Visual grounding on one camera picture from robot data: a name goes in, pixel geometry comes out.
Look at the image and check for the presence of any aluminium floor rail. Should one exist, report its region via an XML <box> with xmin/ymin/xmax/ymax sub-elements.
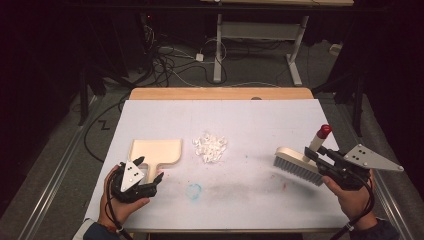
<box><xmin>17</xmin><ymin>96</ymin><xmax>101</xmax><ymax>240</ymax></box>
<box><xmin>333</xmin><ymin>99</ymin><xmax>416</xmax><ymax>240</ymax></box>

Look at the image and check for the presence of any person's left hand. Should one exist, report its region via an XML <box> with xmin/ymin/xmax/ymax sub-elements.
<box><xmin>97</xmin><ymin>165</ymin><xmax>151</xmax><ymax>229</ymax></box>

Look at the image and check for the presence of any white table mat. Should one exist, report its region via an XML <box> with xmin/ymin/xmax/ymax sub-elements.
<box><xmin>84</xmin><ymin>98</ymin><xmax>350</xmax><ymax>231</ymax></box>

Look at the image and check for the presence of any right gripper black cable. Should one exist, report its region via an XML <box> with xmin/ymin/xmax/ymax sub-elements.
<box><xmin>329</xmin><ymin>169</ymin><xmax>376</xmax><ymax>240</ymax></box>

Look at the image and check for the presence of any white metal desk frame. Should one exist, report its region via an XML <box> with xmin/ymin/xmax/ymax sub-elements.
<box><xmin>199</xmin><ymin>0</ymin><xmax>355</xmax><ymax>87</ymax></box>

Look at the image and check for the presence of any pile of white paper scraps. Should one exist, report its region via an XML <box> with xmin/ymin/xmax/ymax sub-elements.
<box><xmin>191</xmin><ymin>133</ymin><xmax>229</xmax><ymax>164</ymax></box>

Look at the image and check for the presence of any tangle of floor cables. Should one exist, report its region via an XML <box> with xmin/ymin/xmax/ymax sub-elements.
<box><xmin>83</xmin><ymin>24</ymin><xmax>234</xmax><ymax>164</ymax></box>

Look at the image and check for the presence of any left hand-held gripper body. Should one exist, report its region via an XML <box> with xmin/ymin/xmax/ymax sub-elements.
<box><xmin>110</xmin><ymin>160</ymin><xmax>158</xmax><ymax>204</ymax></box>

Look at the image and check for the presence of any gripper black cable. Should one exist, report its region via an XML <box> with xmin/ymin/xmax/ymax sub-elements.
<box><xmin>103</xmin><ymin>165</ymin><xmax>134</xmax><ymax>240</ymax></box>
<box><xmin>329</xmin><ymin>169</ymin><xmax>376</xmax><ymax>240</ymax></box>

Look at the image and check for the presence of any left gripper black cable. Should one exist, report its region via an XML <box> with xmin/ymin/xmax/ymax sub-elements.
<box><xmin>103</xmin><ymin>165</ymin><xmax>134</xmax><ymax>240</ymax></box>

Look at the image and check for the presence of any black metal stand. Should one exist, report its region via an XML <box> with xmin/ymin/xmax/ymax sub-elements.
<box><xmin>77</xmin><ymin>63</ymin><xmax>134</xmax><ymax>128</ymax></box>
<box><xmin>311</xmin><ymin>71</ymin><xmax>365</xmax><ymax>138</ymax></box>

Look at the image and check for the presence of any cream brush with red handle tip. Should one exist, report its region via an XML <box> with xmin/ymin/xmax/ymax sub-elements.
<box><xmin>273</xmin><ymin>124</ymin><xmax>333</xmax><ymax>187</ymax></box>

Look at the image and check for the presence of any person's right hand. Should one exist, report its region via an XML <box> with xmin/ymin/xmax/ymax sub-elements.
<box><xmin>321</xmin><ymin>169</ymin><xmax>378</xmax><ymax>231</ymax></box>

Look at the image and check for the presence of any white power strip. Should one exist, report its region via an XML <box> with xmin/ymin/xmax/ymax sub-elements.
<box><xmin>329</xmin><ymin>43</ymin><xmax>344</xmax><ymax>57</ymax></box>

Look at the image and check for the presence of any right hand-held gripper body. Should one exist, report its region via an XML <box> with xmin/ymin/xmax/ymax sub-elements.
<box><xmin>316</xmin><ymin>143</ymin><xmax>405</xmax><ymax>191</ymax></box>

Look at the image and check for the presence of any cream plastic dustpan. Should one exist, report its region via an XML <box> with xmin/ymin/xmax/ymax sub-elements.
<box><xmin>127</xmin><ymin>138</ymin><xmax>183</xmax><ymax>185</ymax></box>

